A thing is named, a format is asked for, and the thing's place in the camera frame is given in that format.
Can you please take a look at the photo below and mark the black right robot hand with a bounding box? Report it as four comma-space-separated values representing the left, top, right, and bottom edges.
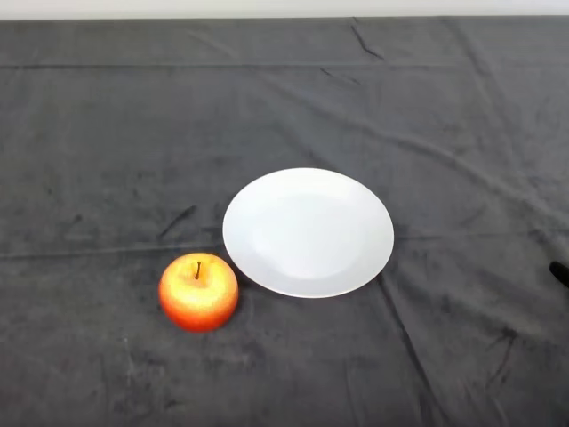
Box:
549, 261, 569, 288

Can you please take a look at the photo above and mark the red yellow apple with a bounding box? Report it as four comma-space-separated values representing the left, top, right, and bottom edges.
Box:
158, 252, 240, 334

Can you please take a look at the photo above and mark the white round plate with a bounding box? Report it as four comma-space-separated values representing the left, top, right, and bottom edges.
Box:
221, 166, 396, 299

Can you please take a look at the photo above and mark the dark grey table cloth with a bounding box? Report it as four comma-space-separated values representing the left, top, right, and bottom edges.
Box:
0, 16, 569, 427

